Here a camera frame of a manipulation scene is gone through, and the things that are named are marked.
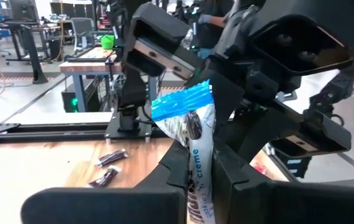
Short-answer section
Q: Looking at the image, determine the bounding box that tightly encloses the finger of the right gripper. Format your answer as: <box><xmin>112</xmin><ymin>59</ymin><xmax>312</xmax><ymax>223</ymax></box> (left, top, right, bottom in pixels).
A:
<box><xmin>235</xmin><ymin>104</ymin><xmax>308</xmax><ymax>163</ymax></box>
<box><xmin>185</xmin><ymin>68</ymin><xmax>246</xmax><ymax>127</ymax></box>

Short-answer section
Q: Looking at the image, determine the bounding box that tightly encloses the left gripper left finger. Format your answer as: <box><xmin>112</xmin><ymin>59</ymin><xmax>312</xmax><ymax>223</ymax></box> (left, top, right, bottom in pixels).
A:
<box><xmin>21</xmin><ymin>139</ymin><xmax>190</xmax><ymax>224</ymax></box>

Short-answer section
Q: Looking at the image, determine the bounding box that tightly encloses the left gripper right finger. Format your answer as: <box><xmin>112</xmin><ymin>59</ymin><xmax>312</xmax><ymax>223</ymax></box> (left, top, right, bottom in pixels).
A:
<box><xmin>212</xmin><ymin>138</ymin><xmax>354</xmax><ymax>224</ymax></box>

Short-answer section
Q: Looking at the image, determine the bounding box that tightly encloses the blue white candy bar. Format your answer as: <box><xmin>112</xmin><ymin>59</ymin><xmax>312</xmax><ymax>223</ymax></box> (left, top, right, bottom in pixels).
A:
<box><xmin>151</xmin><ymin>79</ymin><xmax>217</xmax><ymax>224</ymax></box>

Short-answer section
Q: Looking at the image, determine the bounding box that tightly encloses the dark brown candy bar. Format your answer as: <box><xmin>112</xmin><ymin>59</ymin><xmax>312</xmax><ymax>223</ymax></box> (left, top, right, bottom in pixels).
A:
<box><xmin>95</xmin><ymin>148</ymin><xmax>130</xmax><ymax>168</ymax></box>
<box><xmin>87</xmin><ymin>164</ymin><xmax>122</xmax><ymax>189</ymax></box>

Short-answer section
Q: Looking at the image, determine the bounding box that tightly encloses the orange white candy bar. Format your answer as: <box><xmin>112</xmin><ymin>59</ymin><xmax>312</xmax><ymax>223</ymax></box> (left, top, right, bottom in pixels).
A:
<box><xmin>253</xmin><ymin>162</ymin><xmax>268</xmax><ymax>175</ymax></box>

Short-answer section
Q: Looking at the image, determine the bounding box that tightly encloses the person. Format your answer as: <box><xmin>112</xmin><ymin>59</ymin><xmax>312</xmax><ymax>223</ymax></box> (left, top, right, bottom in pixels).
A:
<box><xmin>192</xmin><ymin>0</ymin><xmax>238</xmax><ymax>60</ymax></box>

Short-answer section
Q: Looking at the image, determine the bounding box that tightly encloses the black box green light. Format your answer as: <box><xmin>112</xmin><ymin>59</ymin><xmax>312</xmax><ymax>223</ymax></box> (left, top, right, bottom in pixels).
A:
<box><xmin>60</xmin><ymin>88</ymin><xmax>88</xmax><ymax>113</ymax></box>

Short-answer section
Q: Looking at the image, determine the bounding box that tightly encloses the green bucket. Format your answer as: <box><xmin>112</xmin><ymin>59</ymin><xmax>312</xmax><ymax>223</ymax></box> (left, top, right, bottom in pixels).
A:
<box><xmin>100</xmin><ymin>34</ymin><xmax>116</xmax><ymax>50</ymax></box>

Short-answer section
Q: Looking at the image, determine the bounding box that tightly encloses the blue metal table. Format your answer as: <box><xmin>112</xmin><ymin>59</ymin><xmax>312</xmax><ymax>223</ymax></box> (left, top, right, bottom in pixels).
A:
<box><xmin>58</xmin><ymin>46</ymin><xmax>126</xmax><ymax>113</ymax></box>

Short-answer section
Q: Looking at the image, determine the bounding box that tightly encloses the grey office chair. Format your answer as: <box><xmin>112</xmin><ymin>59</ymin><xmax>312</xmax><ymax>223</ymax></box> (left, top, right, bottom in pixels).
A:
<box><xmin>70</xmin><ymin>17</ymin><xmax>96</xmax><ymax>54</ymax></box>

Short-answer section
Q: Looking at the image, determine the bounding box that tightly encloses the black standing desk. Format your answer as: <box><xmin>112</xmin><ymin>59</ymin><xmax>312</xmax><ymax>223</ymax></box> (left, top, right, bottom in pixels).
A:
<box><xmin>4</xmin><ymin>20</ymin><xmax>50</xmax><ymax>85</ymax></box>

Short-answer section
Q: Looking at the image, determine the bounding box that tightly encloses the black computer monitor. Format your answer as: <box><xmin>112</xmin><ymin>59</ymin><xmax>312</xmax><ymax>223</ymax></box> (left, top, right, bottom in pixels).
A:
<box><xmin>8</xmin><ymin>0</ymin><xmax>40</xmax><ymax>22</ymax></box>

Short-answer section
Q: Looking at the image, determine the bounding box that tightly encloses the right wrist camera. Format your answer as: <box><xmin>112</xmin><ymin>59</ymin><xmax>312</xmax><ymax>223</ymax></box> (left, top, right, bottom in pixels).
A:
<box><xmin>248</xmin><ymin>14</ymin><xmax>354</xmax><ymax>78</ymax></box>

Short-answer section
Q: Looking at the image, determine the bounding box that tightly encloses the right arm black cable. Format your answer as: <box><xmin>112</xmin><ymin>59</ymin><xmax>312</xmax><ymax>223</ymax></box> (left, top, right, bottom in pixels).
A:
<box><xmin>141</xmin><ymin>102</ymin><xmax>157</xmax><ymax>125</ymax></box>

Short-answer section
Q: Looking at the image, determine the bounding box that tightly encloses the black aluminium table frame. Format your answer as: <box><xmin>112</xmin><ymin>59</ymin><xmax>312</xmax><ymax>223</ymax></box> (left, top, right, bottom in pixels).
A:
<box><xmin>0</xmin><ymin>122</ymin><xmax>173</xmax><ymax>154</ymax></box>

